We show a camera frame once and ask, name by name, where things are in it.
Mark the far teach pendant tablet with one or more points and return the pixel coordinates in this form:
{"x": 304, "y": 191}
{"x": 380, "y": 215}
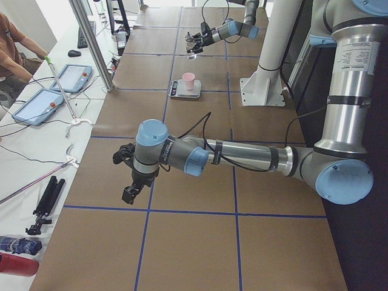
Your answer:
{"x": 73, "y": 77}

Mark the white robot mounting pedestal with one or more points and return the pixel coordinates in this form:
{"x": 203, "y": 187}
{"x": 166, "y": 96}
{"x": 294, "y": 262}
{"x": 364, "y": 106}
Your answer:
{"x": 264, "y": 87}

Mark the black keyboard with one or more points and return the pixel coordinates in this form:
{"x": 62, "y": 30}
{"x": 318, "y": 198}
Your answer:
{"x": 81, "y": 42}

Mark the clear glass sauce bottle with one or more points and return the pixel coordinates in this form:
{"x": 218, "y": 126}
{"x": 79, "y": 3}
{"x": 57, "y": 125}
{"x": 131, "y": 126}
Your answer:
{"x": 190, "y": 45}

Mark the black computer mouse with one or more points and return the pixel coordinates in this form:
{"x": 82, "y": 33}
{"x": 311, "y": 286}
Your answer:
{"x": 74, "y": 53}

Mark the pink plastic cup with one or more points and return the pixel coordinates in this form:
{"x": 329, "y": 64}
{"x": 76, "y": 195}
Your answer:
{"x": 189, "y": 80}

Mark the near teach pendant tablet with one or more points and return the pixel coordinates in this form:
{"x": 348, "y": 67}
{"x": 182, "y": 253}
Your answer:
{"x": 39, "y": 107}

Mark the seated person orange shirt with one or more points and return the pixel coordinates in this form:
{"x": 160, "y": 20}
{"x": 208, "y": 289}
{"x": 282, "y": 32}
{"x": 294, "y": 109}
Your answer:
{"x": 17, "y": 71}

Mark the red water bottle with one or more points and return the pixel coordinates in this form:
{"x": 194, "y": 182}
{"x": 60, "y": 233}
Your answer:
{"x": 17, "y": 265}

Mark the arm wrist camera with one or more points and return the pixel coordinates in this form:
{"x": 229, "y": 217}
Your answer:
{"x": 125, "y": 154}

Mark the silver digital kitchen scale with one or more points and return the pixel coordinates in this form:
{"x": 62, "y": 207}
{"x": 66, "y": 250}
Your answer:
{"x": 178, "y": 90}

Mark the blue folded umbrella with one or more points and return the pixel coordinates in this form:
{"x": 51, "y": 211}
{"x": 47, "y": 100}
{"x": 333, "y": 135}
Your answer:
{"x": 20, "y": 245}

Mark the teach pendant tablet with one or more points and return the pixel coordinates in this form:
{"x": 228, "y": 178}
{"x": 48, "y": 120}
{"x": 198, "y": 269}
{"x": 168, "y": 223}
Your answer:
{"x": 73, "y": 77}
{"x": 39, "y": 107}

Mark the aluminium frame post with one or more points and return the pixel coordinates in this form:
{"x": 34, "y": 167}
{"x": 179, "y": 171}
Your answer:
{"x": 92, "y": 43}

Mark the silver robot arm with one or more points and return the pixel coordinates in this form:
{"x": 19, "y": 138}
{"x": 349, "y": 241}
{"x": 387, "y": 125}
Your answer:
{"x": 230, "y": 27}
{"x": 334, "y": 167}

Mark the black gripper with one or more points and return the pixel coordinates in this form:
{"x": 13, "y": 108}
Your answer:
{"x": 145, "y": 178}
{"x": 207, "y": 39}

